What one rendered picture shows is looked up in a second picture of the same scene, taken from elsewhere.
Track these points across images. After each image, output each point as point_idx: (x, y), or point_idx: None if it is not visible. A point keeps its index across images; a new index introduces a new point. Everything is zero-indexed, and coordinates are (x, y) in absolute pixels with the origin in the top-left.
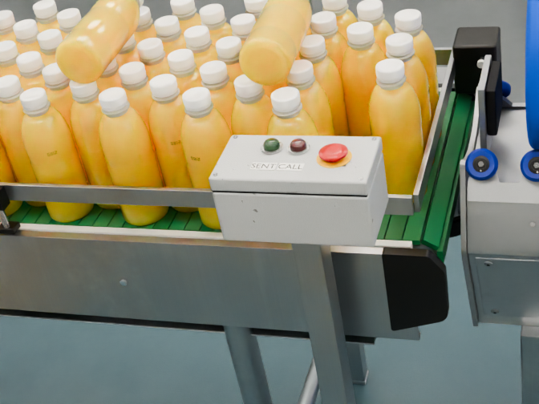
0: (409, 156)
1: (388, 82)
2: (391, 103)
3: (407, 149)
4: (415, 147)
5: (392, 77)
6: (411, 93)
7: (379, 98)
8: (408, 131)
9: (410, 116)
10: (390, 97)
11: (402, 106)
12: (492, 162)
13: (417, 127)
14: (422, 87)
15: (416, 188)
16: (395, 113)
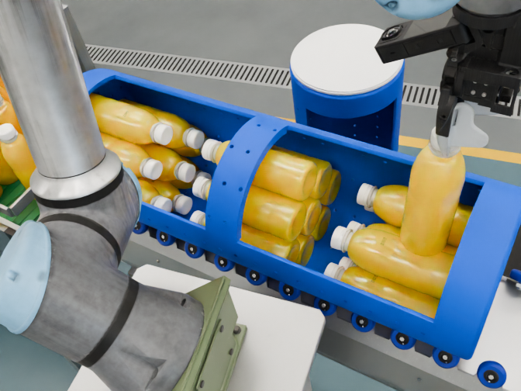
0: (27, 178)
1: (1, 140)
2: (5, 151)
3: (24, 175)
4: (29, 174)
5: (1, 137)
6: (18, 147)
7: (1, 146)
8: (20, 167)
9: (18, 160)
10: (4, 147)
11: (12, 153)
12: None
13: (28, 165)
14: None
15: (13, 203)
16: (8, 157)
